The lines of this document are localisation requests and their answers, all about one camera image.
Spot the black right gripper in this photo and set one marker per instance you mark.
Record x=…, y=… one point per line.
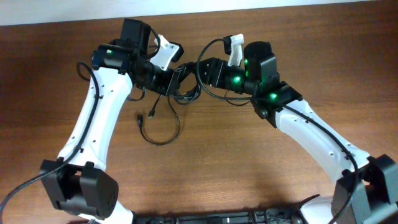
x=217, y=65

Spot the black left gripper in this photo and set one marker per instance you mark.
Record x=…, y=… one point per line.
x=172, y=83

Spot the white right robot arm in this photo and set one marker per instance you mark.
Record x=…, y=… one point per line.
x=365, y=186

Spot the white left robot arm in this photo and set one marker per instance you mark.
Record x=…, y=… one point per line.
x=77, y=182

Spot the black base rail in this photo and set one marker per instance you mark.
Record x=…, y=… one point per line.
x=269, y=216

